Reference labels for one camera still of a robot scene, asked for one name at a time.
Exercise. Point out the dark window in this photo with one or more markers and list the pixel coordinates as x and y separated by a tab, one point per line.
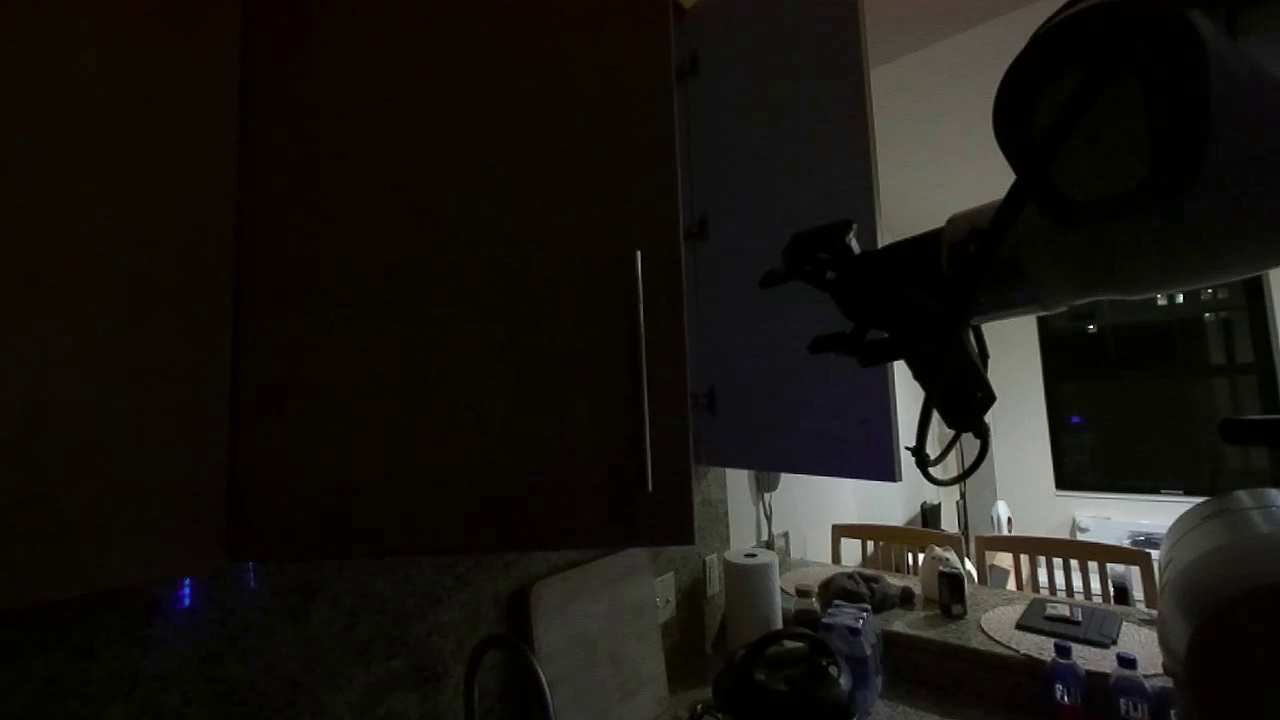
1146	401

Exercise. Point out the white wall outlet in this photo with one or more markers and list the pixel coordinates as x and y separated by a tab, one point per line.
661	598

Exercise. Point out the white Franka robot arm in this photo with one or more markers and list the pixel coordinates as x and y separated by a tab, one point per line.
1132	134

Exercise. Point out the small black object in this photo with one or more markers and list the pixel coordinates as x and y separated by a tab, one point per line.
930	513

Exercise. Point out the round placemat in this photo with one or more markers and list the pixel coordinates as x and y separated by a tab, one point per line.
1052	654

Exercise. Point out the white paper towel roll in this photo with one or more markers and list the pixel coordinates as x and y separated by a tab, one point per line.
750	598

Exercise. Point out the hanging kitchen utensil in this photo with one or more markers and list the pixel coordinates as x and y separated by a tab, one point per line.
764	500

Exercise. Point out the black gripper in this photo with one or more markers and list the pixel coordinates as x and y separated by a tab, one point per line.
921	304

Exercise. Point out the pale cutting board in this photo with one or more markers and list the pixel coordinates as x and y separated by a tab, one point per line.
600	642

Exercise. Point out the black flat tablet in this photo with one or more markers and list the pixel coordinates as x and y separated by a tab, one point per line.
1067	619

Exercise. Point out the blue indicator light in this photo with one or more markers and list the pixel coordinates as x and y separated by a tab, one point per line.
182	595

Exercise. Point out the curved metal faucet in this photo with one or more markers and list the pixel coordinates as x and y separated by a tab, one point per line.
505	642

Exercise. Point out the white countertop appliance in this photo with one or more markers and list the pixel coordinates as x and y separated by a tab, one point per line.
947	583

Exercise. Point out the flat dark cabinet door panel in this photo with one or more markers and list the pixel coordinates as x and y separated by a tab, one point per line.
784	415

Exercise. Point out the dark bag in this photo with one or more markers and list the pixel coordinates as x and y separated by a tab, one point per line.
865	590

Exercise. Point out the blue capped water bottle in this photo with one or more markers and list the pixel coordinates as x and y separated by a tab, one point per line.
1127	687
1063	682

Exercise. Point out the small white object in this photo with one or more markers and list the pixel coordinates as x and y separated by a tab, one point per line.
1003	516

